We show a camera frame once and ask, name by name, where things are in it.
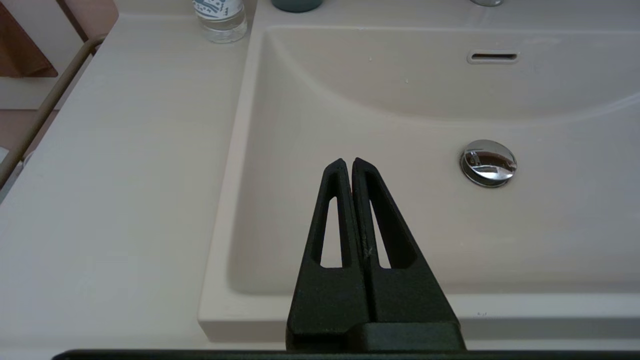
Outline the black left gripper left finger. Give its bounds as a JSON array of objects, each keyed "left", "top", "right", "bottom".
[{"left": 286, "top": 158, "right": 372, "bottom": 351}]

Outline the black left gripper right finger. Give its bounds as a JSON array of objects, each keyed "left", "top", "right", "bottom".
[{"left": 352, "top": 157, "right": 459, "bottom": 325}]

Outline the beige sink basin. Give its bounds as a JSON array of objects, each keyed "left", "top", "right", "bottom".
[{"left": 197, "top": 20, "right": 640, "bottom": 346}]

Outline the chrome drain stopper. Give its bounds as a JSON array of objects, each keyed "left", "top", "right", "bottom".
[{"left": 460, "top": 139, "right": 518, "bottom": 188}]

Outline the dark grey pump bottle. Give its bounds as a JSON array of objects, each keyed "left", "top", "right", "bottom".
[{"left": 271, "top": 0, "right": 324, "bottom": 13}]

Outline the empty clear plastic bottle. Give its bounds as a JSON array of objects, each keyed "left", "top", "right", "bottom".
[{"left": 192, "top": 0, "right": 248, "bottom": 44}]

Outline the brass towel rail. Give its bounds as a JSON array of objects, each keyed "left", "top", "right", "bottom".
[{"left": 0, "top": 34, "right": 108, "bottom": 188}]

